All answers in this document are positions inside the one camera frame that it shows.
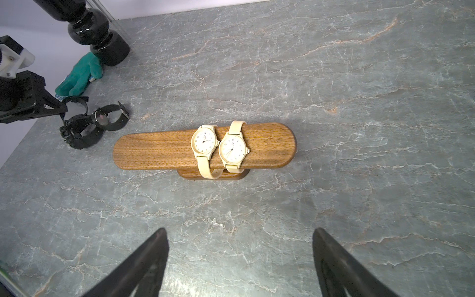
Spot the black round-face watch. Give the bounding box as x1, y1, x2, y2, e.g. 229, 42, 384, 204
91, 102, 130, 131

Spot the brown wooden watch stand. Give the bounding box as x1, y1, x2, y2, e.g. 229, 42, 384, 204
113, 123, 297, 181

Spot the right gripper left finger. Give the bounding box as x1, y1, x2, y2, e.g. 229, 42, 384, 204
84, 228, 169, 297

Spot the beige band watch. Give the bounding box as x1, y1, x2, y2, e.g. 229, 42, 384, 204
218, 120, 250, 174

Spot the green work glove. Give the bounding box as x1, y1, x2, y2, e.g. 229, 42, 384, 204
55, 53, 103, 97

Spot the black thin band watch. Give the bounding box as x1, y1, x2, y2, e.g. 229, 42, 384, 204
59, 96, 89, 122

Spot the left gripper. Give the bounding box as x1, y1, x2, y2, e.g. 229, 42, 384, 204
1, 71, 68, 124

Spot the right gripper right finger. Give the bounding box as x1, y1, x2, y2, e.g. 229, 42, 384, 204
312, 228, 397, 297

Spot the black ribbed plant pot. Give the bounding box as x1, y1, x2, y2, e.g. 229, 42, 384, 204
35, 0, 131, 66

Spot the black chunky sport watch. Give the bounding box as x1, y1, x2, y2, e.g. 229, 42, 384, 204
59, 115, 105, 150

